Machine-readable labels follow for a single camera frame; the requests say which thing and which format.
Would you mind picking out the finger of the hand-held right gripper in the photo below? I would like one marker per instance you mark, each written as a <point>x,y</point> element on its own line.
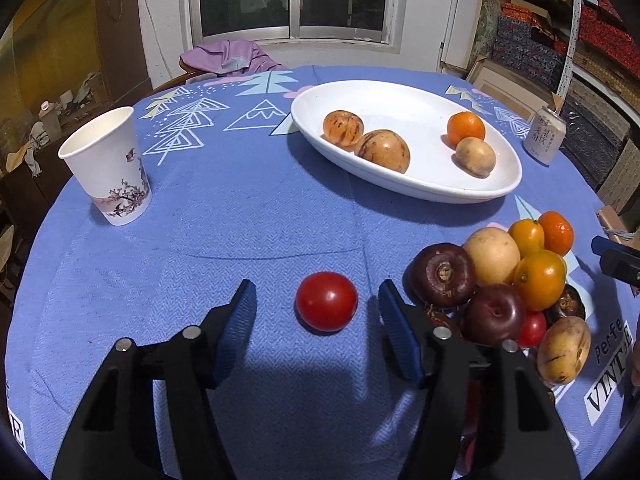
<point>604,245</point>
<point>622,267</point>

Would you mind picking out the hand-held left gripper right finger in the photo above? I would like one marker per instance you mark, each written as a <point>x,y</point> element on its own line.
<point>400,337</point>

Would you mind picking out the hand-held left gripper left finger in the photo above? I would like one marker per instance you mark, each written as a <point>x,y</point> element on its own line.
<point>237,332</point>

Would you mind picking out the large orange tangerine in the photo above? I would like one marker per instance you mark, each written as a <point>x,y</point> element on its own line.
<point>557,232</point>

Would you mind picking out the dark brown water chestnut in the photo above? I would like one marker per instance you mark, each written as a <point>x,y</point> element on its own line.
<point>447,321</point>
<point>566,304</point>

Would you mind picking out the yellow-orange citrus fruit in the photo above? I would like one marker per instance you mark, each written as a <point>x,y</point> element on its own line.
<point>526,236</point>
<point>540,280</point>

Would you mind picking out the dark purple mangosteen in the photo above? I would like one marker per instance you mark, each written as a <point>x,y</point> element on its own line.
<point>442,274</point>

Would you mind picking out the red tomato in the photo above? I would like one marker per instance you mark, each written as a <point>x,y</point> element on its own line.
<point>532,329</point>
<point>326,301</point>

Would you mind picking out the spotted tan fruit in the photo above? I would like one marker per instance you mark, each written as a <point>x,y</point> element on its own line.
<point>563,351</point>

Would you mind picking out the large tan round fruit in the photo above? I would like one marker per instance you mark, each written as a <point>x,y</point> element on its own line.
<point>492,255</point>

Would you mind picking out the white oval plate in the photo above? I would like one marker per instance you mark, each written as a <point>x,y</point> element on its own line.
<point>425,110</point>

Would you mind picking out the white drink can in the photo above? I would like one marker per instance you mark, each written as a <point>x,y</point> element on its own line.
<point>544,137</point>

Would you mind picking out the small tan round fruit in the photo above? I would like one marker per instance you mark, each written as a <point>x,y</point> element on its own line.
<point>475,157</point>

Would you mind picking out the stack of patterned boxes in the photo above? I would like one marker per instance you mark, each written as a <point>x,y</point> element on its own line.
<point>530,45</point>

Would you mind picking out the floral paper cup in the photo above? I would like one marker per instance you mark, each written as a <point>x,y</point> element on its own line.
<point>107,160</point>

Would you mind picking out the striped orange fruit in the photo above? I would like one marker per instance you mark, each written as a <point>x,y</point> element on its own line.
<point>342,129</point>

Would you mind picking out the white metal shelf rack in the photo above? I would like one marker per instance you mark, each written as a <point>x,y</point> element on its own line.
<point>574,20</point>

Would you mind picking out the mottled grey board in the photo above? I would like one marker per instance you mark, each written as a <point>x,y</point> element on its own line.
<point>485,25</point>

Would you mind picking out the wooden chair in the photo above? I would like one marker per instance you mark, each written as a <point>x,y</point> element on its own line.
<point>186,66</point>

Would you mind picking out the purple garment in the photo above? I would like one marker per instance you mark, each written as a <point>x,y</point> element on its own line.
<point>225,55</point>

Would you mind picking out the wooden glass cabinet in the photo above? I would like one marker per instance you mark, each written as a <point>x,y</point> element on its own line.
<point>50,60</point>

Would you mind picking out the leaning picture frame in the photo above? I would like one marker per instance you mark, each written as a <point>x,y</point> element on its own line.
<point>505,90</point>

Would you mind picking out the white wall conduit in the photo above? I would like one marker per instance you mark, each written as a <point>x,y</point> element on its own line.
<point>452,15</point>

